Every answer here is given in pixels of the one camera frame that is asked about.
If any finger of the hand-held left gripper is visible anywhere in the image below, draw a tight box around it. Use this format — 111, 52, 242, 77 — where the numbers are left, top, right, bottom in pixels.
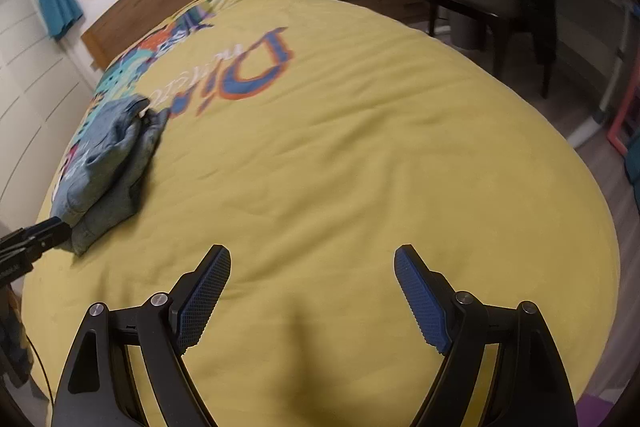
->
22, 216, 72, 258

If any grey waste bin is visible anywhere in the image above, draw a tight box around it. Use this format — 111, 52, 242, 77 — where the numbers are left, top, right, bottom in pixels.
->
450, 9, 486, 50

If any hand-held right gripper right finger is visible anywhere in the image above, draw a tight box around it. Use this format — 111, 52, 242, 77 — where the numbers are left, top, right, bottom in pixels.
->
394, 244, 578, 427

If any yellow printed blanket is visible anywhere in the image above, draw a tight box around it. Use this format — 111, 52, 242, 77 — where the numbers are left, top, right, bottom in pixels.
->
22, 0, 621, 427

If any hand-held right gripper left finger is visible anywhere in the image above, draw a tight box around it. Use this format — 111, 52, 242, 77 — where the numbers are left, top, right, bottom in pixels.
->
50, 244, 232, 427

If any white wardrobe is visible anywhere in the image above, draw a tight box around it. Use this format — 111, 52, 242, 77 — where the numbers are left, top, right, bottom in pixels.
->
0, 0, 96, 228

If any pink plastic frame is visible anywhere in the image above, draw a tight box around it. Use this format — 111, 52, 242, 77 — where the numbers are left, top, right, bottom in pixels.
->
607, 92, 640, 154

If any blue denim jacket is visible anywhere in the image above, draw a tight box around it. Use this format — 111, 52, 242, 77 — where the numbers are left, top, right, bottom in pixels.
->
50, 96, 171, 256

